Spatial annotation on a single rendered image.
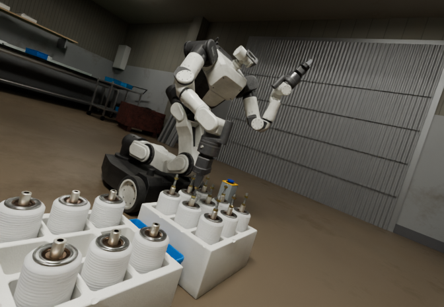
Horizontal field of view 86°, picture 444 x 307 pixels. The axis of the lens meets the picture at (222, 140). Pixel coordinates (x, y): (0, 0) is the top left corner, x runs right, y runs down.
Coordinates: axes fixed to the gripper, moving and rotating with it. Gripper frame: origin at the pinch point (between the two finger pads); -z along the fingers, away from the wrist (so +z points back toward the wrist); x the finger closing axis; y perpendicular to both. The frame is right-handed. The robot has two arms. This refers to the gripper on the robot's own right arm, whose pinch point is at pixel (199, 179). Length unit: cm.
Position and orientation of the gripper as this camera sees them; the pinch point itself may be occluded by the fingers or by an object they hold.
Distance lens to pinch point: 99.1
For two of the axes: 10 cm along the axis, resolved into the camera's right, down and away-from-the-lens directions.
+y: -9.3, -3.1, 1.8
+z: 3.0, -9.5, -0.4
